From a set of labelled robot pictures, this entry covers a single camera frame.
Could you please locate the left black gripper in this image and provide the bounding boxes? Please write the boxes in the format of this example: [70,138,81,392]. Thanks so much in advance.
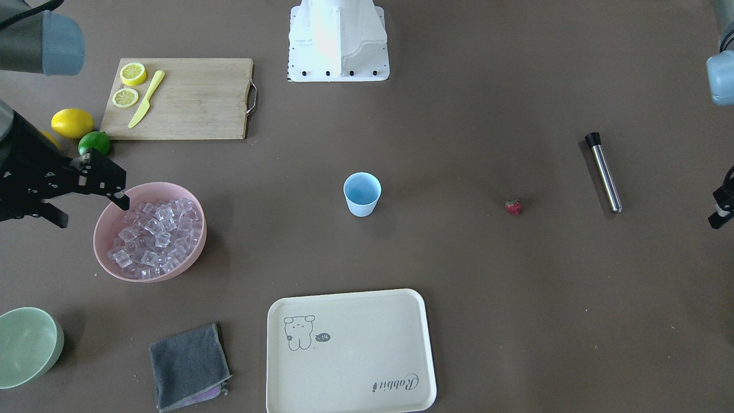
[708,167,734,229]

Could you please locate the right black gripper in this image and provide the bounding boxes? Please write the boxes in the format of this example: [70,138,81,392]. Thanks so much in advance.
[1,109,130,228]

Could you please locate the clear ice cubes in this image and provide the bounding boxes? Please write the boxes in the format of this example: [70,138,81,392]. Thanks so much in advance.
[104,198,205,280]

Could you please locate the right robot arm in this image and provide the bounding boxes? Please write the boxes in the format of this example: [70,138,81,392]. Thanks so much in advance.
[1,1,130,228]

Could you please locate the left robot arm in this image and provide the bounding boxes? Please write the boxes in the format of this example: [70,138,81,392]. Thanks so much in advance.
[706,1,733,229]

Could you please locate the light blue plastic cup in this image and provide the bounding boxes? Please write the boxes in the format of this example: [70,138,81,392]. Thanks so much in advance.
[343,172,382,217]

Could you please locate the green lime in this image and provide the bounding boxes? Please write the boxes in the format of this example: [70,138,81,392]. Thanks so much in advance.
[77,131,112,156]

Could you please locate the whole yellow lemon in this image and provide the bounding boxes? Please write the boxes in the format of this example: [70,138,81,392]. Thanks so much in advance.
[50,108,95,139]

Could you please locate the pink bowl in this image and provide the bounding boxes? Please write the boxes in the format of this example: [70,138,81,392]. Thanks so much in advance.
[93,181,207,283]

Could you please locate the yellow plastic knife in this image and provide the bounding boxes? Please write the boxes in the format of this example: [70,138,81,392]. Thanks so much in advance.
[127,70,166,128]

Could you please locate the lower lemon slice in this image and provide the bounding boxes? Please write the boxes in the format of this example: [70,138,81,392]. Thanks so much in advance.
[111,87,139,109]

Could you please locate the lemon slice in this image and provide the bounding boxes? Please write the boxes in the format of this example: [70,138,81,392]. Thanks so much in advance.
[119,62,147,87]
[111,87,139,109]

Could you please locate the upper lemon slice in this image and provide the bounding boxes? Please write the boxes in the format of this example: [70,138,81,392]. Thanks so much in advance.
[119,62,147,87]

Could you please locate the mint green bowl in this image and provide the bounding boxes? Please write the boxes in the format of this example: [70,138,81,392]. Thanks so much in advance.
[1,307,65,389]

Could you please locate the steel muddler black tip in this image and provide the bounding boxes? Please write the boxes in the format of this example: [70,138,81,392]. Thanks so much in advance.
[584,133,622,214]

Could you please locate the wooden cutting board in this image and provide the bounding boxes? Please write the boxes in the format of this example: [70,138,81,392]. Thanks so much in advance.
[100,57,257,141]

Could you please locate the brown table mat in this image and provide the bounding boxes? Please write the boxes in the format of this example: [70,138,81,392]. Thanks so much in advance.
[2,1,732,412]

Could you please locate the grey folded cloth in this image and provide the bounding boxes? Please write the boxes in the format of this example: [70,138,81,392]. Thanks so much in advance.
[149,322,232,412]

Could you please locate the red strawberry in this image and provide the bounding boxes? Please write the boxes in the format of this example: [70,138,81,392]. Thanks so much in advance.
[504,198,522,215]

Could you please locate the cream rabbit tray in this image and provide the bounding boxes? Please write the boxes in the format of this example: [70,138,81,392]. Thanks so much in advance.
[266,289,438,412]

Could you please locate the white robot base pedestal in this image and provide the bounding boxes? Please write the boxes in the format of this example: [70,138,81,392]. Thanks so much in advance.
[287,1,391,82]

